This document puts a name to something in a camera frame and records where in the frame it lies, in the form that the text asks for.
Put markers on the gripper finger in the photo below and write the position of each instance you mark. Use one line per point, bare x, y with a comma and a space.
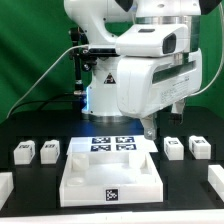
149, 126
176, 116

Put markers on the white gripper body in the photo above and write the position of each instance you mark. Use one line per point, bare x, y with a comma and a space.
147, 85

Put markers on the white square tabletop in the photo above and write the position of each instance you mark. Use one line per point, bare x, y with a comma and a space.
105, 178

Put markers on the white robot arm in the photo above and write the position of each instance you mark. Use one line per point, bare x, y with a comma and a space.
103, 21

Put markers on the white marker sheet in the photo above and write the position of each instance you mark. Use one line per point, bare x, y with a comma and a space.
111, 143

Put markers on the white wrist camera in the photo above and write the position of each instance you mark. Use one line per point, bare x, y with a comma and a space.
144, 40

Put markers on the black camera stand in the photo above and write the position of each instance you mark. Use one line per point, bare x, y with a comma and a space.
100, 61

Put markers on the white bracket right edge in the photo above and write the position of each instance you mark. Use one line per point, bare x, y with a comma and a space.
216, 179

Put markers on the white bracket edge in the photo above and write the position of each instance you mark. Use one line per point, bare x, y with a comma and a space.
6, 187
216, 179

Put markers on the white bracket left edge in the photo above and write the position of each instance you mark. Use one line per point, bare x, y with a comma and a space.
6, 187

